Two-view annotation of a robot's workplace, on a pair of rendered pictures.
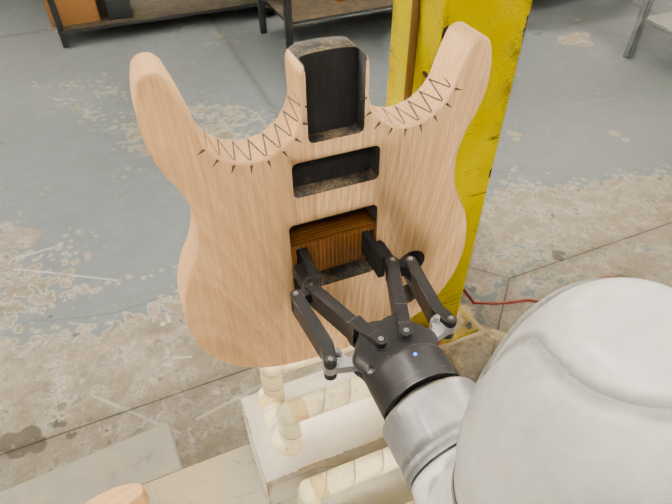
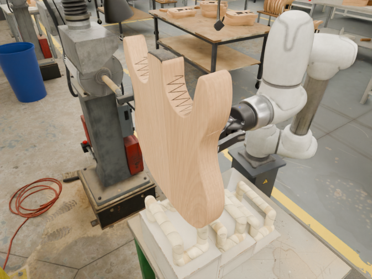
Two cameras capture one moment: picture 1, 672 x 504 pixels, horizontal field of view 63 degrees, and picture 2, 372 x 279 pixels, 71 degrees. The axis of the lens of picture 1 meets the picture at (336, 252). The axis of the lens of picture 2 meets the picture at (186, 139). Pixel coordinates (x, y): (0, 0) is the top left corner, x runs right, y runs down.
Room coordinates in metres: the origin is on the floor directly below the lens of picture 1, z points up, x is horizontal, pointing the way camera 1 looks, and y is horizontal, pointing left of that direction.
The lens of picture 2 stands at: (0.51, 0.48, 1.83)
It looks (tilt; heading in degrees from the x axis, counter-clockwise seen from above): 37 degrees down; 260
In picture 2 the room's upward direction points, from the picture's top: straight up
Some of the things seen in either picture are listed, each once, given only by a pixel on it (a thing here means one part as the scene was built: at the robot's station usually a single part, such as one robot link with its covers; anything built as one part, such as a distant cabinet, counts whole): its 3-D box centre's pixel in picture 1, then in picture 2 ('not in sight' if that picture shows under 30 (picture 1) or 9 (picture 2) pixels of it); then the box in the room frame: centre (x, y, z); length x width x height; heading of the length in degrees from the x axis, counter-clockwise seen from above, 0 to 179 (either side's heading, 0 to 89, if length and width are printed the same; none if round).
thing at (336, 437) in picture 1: (335, 434); (177, 246); (0.45, 0.00, 1.02); 0.27 x 0.15 x 0.17; 113
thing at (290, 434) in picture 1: (289, 430); (202, 237); (0.39, 0.07, 1.15); 0.03 x 0.03 x 0.09
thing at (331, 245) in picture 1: (330, 243); not in sight; (0.45, 0.01, 1.46); 0.10 x 0.03 x 0.05; 112
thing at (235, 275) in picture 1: (328, 225); (171, 139); (0.46, 0.01, 1.48); 0.35 x 0.04 x 0.40; 112
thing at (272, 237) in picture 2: not in sight; (243, 219); (0.17, -0.11, 0.94); 0.27 x 0.15 x 0.01; 113
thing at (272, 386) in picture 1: (272, 384); (177, 252); (0.46, 0.10, 1.15); 0.03 x 0.03 x 0.09
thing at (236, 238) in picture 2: not in sight; (232, 241); (0.27, 0.03, 1.04); 0.11 x 0.03 x 0.03; 23
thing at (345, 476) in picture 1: (364, 468); (206, 212); (0.35, -0.04, 1.12); 0.20 x 0.03 x 0.03; 112
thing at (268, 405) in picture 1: (275, 418); (192, 252); (0.42, 0.09, 1.12); 0.11 x 0.03 x 0.03; 23
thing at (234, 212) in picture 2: not in sight; (225, 202); (0.27, -0.07, 1.12); 0.20 x 0.03 x 0.03; 112
